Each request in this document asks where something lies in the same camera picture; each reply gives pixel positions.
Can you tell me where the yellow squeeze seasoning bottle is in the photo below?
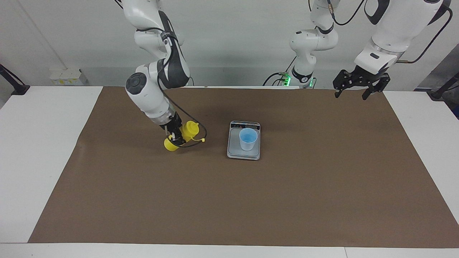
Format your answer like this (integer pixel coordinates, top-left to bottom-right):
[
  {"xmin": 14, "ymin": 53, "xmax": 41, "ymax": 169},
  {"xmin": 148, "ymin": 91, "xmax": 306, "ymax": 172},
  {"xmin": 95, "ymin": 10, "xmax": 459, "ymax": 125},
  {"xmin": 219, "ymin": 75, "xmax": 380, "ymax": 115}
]
[{"xmin": 164, "ymin": 121, "xmax": 207, "ymax": 152}]

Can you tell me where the light blue plastic cup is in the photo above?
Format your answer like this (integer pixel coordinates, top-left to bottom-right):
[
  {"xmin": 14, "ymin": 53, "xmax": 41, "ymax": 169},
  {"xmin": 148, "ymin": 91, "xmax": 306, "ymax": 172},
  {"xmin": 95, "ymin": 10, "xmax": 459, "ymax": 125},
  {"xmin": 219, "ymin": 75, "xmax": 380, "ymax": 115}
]
[{"xmin": 239, "ymin": 128, "xmax": 259, "ymax": 151}]

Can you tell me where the silver digital kitchen scale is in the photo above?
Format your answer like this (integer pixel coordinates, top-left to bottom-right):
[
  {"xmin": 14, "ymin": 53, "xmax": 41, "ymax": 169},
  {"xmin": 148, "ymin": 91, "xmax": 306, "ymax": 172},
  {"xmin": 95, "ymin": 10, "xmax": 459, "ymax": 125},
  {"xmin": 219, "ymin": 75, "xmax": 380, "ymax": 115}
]
[{"xmin": 226, "ymin": 120, "xmax": 261, "ymax": 161}]

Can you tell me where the black clamp stand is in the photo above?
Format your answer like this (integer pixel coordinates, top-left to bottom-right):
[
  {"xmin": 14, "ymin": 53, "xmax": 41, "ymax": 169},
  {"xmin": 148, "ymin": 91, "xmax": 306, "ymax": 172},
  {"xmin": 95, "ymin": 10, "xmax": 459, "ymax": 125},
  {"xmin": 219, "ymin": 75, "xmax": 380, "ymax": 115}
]
[
  {"xmin": 0, "ymin": 63, "xmax": 31, "ymax": 96},
  {"xmin": 430, "ymin": 71, "xmax": 459, "ymax": 100}
]

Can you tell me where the brown paper table mat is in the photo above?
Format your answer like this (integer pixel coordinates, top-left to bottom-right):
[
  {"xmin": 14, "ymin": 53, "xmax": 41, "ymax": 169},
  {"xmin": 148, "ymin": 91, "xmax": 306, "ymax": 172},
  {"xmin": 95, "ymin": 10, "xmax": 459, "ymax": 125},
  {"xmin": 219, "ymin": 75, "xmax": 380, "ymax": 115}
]
[{"xmin": 28, "ymin": 86, "xmax": 459, "ymax": 249}]

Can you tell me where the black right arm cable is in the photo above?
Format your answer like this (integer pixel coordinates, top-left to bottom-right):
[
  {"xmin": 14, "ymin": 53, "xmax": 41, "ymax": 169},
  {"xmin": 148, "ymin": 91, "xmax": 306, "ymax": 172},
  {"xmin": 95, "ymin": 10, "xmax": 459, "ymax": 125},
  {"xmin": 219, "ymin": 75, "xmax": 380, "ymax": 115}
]
[{"xmin": 136, "ymin": 27, "xmax": 208, "ymax": 148}]

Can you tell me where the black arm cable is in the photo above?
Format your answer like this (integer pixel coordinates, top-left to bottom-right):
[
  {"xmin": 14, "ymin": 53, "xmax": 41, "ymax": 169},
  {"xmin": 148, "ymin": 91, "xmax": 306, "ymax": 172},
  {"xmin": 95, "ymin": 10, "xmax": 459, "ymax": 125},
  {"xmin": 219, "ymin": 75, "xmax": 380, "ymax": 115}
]
[
  {"xmin": 136, "ymin": 27, "xmax": 208, "ymax": 148},
  {"xmin": 308, "ymin": 0, "xmax": 453, "ymax": 65}
]

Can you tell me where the black base cable bundle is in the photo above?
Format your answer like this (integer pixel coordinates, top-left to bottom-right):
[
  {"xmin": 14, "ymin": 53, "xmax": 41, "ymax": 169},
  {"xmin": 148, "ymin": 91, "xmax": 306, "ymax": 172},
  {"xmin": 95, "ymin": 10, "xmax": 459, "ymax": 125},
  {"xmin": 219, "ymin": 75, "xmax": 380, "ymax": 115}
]
[{"xmin": 262, "ymin": 56, "xmax": 298, "ymax": 87}]

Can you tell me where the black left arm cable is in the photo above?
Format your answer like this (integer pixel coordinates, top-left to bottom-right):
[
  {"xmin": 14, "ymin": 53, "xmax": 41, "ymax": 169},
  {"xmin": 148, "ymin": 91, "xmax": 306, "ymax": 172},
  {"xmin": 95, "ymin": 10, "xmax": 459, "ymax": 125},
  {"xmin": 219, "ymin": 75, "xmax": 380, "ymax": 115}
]
[{"xmin": 308, "ymin": 0, "xmax": 453, "ymax": 65}]

